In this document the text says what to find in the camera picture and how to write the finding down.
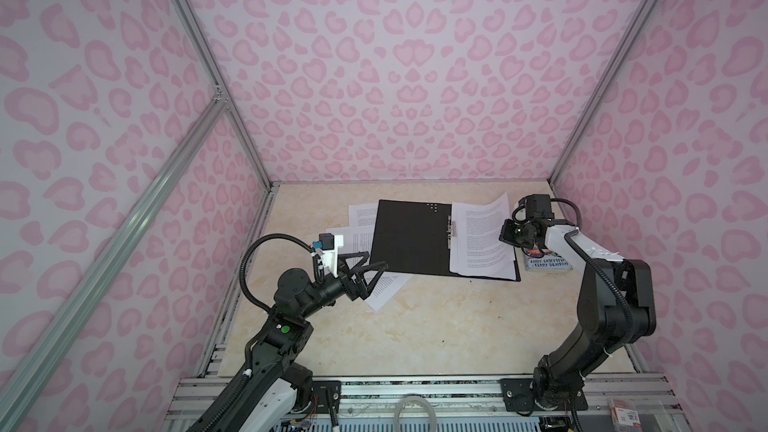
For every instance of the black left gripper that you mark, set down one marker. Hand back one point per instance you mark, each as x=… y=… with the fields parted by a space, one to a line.
x=356 y=290

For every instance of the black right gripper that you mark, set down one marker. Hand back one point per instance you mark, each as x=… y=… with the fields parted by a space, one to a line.
x=506 y=234

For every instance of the teal folder with black inside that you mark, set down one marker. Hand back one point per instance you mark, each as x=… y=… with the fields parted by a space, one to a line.
x=413 y=237

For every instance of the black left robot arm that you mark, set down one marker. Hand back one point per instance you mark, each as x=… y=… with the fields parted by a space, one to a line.
x=269 y=385

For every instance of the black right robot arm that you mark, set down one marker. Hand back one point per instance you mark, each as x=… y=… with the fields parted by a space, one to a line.
x=615 y=307

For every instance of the treehouse storey book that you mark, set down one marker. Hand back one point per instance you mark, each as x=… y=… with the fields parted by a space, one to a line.
x=545 y=261

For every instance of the blank white paper sheet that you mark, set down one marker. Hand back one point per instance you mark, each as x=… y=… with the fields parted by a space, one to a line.
x=386 y=288

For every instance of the printed paper sheet back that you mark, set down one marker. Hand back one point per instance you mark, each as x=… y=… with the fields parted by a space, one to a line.
x=362 y=215

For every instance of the red white label packet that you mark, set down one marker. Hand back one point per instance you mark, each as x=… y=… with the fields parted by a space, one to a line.
x=624 y=415

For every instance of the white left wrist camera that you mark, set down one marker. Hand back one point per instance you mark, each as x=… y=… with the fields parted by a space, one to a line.
x=326 y=250

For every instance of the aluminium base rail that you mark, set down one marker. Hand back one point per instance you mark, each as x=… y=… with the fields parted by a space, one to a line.
x=475 y=403

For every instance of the right aluminium frame post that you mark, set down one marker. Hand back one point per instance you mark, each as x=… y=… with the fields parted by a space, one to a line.
x=643 y=15

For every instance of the aluminium frame post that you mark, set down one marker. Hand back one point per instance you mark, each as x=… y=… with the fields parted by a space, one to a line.
x=643 y=15
x=204 y=53

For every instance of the diagonal aluminium frame bar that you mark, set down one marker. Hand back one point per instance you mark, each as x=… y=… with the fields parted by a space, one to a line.
x=38 y=366

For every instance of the left aluminium frame post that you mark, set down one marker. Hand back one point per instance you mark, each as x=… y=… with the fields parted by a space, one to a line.
x=204 y=53

